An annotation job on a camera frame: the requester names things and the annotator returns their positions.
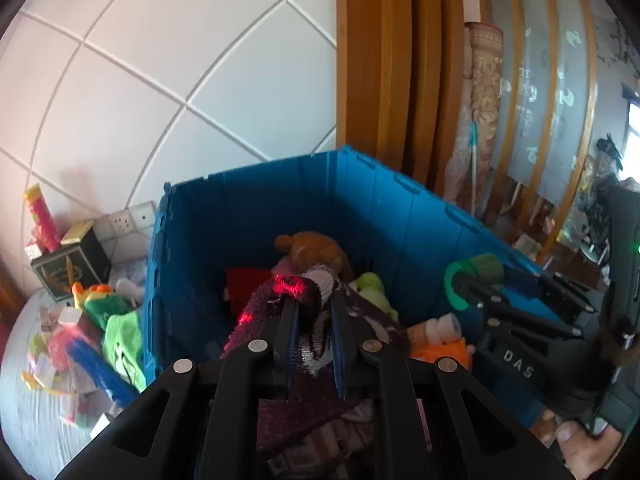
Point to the green roll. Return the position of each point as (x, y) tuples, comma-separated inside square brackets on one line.
[(452, 280)]

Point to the pink snack canister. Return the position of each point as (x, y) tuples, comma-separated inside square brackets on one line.
[(40, 215)]

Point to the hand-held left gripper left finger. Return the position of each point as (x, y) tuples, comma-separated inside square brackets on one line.
[(292, 340)]

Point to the dark knitted scarf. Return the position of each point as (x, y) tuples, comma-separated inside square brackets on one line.
[(260, 310)]

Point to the pink tissue box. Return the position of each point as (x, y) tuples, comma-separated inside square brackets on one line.
[(70, 317)]

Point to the frosted glass partition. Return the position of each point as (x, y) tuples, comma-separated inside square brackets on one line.
[(540, 85)]

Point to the brown teddy bear plush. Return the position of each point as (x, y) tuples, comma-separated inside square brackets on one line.
[(310, 250)]

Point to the pile of plastic bags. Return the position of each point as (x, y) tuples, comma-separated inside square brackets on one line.
[(585, 210)]

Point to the bright glass window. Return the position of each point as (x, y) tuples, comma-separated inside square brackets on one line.
[(632, 115)]

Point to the wooden wall trim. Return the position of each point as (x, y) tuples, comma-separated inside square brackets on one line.
[(370, 60)]

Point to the person's right hand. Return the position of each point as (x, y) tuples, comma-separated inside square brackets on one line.
[(580, 452)]

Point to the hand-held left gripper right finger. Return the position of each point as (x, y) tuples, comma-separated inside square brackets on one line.
[(339, 345)]

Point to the green plush hat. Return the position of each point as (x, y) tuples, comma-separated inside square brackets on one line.
[(122, 345)]

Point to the yellow sticky note pad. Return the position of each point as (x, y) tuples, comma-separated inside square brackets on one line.
[(76, 231)]

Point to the rolled patterned carpet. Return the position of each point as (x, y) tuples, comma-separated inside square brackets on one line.
[(485, 90)]

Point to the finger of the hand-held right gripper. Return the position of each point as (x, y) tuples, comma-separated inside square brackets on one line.
[(530, 285), (480, 295)]

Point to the yellow-green plush toy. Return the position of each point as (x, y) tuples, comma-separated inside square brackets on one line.
[(372, 290)]

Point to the white crumpled bag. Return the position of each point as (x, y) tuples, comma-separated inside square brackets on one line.
[(527, 245)]

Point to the blue plastic crate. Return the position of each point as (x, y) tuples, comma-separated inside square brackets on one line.
[(300, 195)]

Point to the peach bottle with white cap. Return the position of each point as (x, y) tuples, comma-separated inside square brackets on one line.
[(437, 329)]

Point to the orange plush toy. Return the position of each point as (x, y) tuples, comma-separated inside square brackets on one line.
[(445, 351)]

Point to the black gift box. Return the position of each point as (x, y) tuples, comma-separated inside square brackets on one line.
[(70, 270)]

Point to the rolled pink floral mat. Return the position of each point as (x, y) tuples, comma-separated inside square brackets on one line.
[(460, 175)]

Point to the white wall socket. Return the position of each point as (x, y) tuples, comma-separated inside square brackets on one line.
[(121, 222)]

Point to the blue bottle brush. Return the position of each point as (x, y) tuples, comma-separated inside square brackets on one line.
[(97, 370)]

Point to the white single-hole wall plate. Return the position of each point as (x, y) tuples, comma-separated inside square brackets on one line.
[(145, 216)]

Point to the pink floral tissue pack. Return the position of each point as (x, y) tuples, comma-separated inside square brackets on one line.
[(60, 347)]

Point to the white wall switch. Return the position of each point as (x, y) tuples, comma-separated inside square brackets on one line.
[(103, 229)]

